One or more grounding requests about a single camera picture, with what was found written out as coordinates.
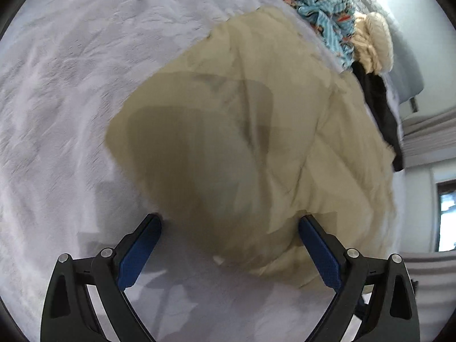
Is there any grey curtain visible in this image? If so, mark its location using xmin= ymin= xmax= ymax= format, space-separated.
xmin=401 ymin=112 xmax=456 ymax=167

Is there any lavender plush blanket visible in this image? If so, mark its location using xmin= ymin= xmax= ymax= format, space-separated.
xmin=0 ymin=0 xmax=407 ymax=342

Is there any blue monkey print pajamas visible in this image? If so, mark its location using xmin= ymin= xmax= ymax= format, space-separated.
xmin=267 ymin=0 xmax=357 ymax=70

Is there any beige puffer jacket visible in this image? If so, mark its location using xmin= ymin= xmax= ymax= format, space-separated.
xmin=106 ymin=7 xmax=397 ymax=289

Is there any cream knitted sweater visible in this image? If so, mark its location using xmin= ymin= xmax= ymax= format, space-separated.
xmin=365 ymin=11 xmax=394 ymax=76

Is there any grey quilted pillow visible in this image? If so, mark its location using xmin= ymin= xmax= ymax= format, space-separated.
xmin=321 ymin=0 xmax=427 ymax=105

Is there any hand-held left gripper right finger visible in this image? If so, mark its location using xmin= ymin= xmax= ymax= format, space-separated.
xmin=298 ymin=214 xmax=418 ymax=342

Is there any black folded garment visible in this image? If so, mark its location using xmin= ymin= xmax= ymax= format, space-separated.
xmin=352 ymin=60 xmax=406 ymax=172

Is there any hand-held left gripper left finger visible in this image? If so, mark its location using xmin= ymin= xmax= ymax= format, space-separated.
xmin=41 ymin=214 xmax=164 ymax=342

